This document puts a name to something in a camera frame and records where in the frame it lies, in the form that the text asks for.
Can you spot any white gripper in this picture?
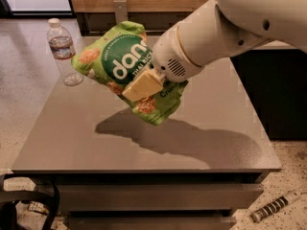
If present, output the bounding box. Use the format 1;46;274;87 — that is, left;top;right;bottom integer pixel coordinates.
122;25;202;103

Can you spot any green rice chip bag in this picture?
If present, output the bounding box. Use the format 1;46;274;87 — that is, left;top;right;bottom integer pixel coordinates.
71;21;188;126

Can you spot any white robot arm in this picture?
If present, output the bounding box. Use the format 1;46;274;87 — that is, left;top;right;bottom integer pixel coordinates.
123;0;307;102

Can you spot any clear plastic water bottle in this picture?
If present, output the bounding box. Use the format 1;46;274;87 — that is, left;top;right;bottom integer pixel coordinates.
47;18;83;86

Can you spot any upper grey drawer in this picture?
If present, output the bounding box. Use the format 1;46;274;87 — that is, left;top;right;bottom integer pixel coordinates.
58;184;263;212

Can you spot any grey drawer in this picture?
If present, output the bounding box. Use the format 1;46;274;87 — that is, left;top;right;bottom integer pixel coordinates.
58;184;263;212
64;217;236;230

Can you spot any lower grey drawer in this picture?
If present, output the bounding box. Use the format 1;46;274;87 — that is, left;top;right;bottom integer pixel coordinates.
64;217;236;230

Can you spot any black chair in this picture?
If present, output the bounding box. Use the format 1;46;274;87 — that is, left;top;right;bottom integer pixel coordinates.
0;173;61;230

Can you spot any left metal wall bracket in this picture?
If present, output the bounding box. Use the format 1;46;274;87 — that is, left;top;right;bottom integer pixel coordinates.
113;0;129;24

